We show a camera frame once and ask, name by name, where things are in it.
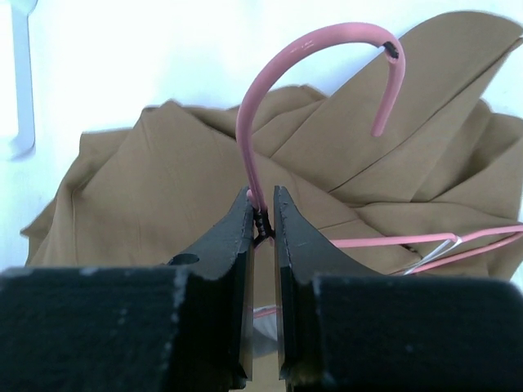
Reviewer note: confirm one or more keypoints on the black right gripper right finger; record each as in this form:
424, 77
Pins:
345, 327

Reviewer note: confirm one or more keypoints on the tan brown skirt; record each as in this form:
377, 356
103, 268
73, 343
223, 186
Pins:
138, 196

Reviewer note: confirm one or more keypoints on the pink wire hanger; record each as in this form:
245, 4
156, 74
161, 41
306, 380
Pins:
404, 167

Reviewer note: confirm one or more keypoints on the white clothes rack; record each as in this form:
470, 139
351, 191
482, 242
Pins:
17, 98

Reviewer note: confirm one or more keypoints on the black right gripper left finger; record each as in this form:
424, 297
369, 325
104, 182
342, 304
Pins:
186, 325

